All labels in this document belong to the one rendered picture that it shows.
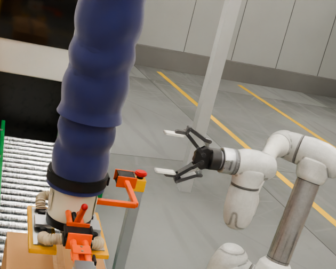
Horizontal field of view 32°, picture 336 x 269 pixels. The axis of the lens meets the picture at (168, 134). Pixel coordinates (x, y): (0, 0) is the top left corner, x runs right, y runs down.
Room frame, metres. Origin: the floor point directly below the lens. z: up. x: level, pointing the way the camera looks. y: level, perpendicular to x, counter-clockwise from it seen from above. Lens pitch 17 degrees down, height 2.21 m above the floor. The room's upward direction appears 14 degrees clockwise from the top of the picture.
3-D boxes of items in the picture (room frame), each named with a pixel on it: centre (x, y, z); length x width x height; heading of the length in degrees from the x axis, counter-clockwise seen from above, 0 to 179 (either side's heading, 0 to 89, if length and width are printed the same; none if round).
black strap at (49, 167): (2.04, 0.29, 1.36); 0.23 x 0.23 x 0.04
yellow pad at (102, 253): (2.06, 0.20, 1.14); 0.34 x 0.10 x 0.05; 18
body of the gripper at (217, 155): (1.90, -0.15, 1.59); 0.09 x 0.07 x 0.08; 108
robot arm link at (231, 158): (1.93, -0.22, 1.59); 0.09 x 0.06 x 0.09; 18
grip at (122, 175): (2.40, 0.14, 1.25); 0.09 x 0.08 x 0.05; 108
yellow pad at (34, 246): (2.01, 0.38, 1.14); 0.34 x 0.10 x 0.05; 18
